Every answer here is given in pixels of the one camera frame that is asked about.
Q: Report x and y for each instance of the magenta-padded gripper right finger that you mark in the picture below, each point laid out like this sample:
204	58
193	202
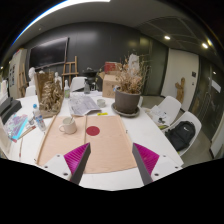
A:
148	160

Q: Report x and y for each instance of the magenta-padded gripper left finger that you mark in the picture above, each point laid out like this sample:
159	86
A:
75	160

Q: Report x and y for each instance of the blue-capped white drink bottle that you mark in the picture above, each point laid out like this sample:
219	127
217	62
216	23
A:
39	120

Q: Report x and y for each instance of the white ceramic mug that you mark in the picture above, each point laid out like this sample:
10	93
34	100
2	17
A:
69	127

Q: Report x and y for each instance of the flat round red coaster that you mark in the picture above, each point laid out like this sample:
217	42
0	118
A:
92	130

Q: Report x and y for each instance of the gold stick in mug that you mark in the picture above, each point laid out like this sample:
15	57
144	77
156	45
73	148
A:
71	120

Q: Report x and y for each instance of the black backpack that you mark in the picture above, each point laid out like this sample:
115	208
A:
180	135

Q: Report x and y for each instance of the loose papers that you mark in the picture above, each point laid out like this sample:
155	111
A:
158	115

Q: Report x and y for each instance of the grey plant saucer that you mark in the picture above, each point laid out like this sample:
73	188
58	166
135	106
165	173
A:
133	114

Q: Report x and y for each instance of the yellow tag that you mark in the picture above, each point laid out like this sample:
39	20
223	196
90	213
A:
102	114

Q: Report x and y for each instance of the grey printed newspaper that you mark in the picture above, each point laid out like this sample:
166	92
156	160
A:
81	105

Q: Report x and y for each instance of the wooden paint brushes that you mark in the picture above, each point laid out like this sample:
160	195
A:
26	132

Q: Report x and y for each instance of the small paint jar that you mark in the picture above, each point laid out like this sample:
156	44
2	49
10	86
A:
31	120

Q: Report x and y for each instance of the white chair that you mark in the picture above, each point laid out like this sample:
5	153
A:
195	118
171	105
78	84
30	91

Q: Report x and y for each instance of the grey pot with dried plant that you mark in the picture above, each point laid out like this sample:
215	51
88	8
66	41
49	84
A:
126	101

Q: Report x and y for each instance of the white spray bottle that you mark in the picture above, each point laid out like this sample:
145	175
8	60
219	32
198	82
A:
67	91

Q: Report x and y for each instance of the dark glass jug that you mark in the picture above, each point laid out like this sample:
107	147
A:
87	88

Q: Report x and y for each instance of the white canvas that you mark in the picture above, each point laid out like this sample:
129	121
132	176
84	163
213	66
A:
4	136

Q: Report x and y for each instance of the wooden figure statue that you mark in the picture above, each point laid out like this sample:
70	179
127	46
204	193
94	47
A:
180	90

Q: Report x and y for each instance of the black flat box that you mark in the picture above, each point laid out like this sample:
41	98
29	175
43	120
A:
11	111
5	105

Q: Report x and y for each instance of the brown cardboard box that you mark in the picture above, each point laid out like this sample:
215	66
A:
108	86

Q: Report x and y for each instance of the white plaster bust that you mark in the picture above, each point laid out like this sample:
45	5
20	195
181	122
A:
31	76
58	80

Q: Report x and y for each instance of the white plastic bag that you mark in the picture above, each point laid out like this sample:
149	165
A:
133	62

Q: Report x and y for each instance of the red box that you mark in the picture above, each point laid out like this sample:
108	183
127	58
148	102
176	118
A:
111	67

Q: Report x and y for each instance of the white cabinet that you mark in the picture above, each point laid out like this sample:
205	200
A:
16	73

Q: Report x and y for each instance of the round ceiling light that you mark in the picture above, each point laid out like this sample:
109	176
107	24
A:
167	37
205	45

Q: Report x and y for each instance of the bright ceiling light panel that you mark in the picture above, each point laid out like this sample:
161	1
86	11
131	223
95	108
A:
53	10

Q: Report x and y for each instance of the black wall television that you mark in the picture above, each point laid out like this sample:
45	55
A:
48	52

